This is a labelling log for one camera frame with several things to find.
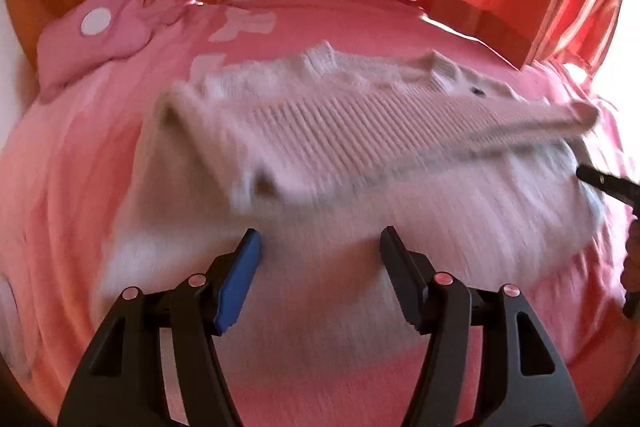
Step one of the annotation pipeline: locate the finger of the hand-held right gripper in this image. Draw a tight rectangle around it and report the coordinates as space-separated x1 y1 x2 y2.
576 165 640 208

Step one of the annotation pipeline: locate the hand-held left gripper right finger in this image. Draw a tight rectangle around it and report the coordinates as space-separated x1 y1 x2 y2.
379 226 587 427

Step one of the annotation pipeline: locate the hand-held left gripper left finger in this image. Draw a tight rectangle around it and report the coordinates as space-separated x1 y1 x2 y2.
57 228 263 427

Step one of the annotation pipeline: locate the white knitted sweater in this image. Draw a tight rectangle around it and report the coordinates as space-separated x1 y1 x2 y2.
97 41 607 358

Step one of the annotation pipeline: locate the pink bed sheet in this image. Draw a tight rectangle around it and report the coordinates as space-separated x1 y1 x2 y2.
0 0 640 427

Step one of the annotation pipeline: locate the pink pillow with white dot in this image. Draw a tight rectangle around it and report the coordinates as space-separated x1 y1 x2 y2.
38 0 201 104

